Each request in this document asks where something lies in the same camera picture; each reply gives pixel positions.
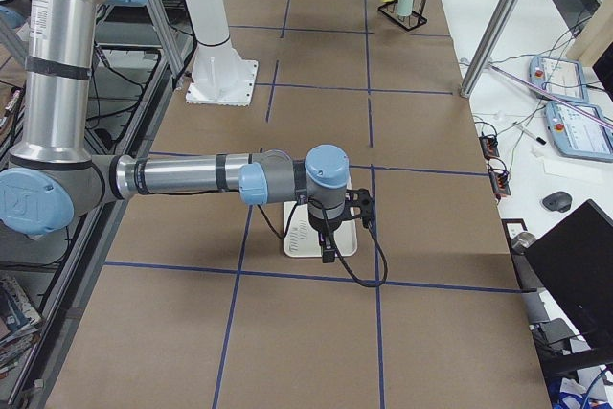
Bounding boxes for aluminium frame post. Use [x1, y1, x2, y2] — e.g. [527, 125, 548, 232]
[460, 0, 518, 98]

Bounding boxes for orange connector board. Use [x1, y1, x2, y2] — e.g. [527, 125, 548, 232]
[479, 134, 500, 160]
[488, 168, 511, 199]

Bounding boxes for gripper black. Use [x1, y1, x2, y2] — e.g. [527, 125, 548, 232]
[307, 204, 341, 263]

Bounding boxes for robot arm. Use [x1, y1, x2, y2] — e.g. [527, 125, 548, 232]
[1, 0, 351, 262]

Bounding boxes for silver metal cup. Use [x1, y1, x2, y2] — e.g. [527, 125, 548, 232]
[511, 231, 537, 255]

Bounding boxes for black laptop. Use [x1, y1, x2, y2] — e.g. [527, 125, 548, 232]
[525, 199, 612, 348]

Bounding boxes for cream bear tray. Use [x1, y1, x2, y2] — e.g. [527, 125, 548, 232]
[283, 194, 357, 260]

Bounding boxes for lower orange connector board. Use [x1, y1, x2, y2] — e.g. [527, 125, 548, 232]
[488, 168, 511, 199]

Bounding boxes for pink rod with green tip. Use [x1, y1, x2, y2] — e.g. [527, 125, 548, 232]
[488, 62, 613, 130]

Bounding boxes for stack of books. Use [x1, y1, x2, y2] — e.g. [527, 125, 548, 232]
[1, 272, 43, 378]

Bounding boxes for light green cup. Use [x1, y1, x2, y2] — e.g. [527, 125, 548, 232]
[396, 0, 415, 19]

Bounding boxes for grey computer mouse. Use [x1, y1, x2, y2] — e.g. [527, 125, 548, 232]
[541, 191, 573, 213]

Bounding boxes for upper orange connector board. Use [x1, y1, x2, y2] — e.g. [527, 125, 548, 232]
[479, 134, 500, 160]

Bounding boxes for white camera stand pillar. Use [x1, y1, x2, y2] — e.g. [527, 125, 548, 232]
[185, 0, 259, 106]

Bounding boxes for upper teach pendant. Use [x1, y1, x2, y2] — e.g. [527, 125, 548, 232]
[529, 55, 589, 103]

